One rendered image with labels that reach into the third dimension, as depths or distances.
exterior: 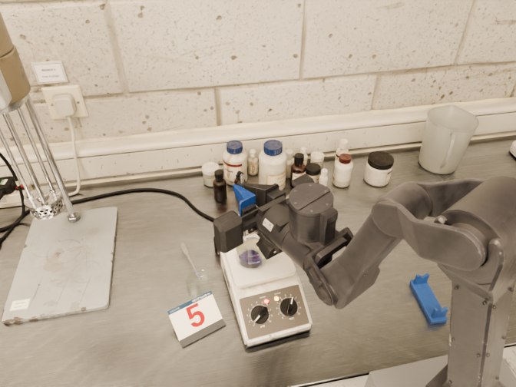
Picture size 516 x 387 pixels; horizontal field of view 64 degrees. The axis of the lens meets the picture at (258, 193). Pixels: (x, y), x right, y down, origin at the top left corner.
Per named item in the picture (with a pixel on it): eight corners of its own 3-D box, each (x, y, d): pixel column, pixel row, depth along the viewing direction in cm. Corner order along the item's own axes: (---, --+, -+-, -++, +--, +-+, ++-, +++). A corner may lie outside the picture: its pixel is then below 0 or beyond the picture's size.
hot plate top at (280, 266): (297, 275, 78) (298, 272, 78) (236, 289, 76) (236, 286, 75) (277, 231, 87) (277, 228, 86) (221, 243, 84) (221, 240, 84)
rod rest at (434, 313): (447, 322, 79) (452, 312, 77) (430, 325, 79) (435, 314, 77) (424, 281, 87) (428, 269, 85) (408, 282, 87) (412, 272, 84)
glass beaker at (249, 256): (264, 245, 83) (264, 214, 78) (271, 269, 78) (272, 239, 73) (229, 250, 82) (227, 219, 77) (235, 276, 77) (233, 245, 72)
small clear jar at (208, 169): (203, 176, 114) (202, 161, 111) (220, 176, 114) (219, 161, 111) (202, 187, 110) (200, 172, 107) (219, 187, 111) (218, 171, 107)
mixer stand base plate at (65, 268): (109, 308, 82) (107, 305, 81) (1, 325, 79) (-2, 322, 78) (118, 208, 104) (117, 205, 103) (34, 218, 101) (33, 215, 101)
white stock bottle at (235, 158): (234, 170, 117) (233, 134, 109) (252, 178, 114) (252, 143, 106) (219, 180, 113) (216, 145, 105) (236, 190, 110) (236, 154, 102)
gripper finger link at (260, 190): (261, 192, 65) (261, 219, 68) (279, 183, 66) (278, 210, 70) (236, 170, 69) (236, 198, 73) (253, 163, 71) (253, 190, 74)
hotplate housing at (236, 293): (312, 332, 78) (316, 307, 73) (245, 351, 75) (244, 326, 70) (275, 247, 94) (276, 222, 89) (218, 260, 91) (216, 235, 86)
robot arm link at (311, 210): (372, 279, 57) (384, 219, 49) (329, 313, 53) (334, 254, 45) (315, 233, 64) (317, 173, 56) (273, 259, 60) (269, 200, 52)
